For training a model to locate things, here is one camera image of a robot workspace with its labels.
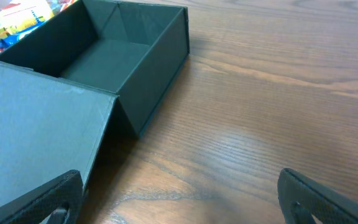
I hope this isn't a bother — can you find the dark green folding box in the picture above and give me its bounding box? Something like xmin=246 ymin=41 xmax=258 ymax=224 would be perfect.
xmin=0 ymin=1 xmax=190 ymax=207

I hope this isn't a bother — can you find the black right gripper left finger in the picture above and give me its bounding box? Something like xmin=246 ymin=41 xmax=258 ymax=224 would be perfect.
xmin=0 ymin=170 xmax=83 ymax=223

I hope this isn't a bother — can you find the blue Oreo cookie pack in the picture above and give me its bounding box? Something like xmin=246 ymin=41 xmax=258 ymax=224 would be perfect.
xmin=0 ymin=21 xmax=46 ymax=66

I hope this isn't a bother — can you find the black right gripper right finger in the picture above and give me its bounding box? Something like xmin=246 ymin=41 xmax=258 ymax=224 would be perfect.
xmin=277 ymin=168 xmax=358 ymax=224

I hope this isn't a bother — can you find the green snack bag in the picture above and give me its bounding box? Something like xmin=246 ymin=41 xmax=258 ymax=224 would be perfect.
xmin=0 ymin=0 xmax=75 ymax=39

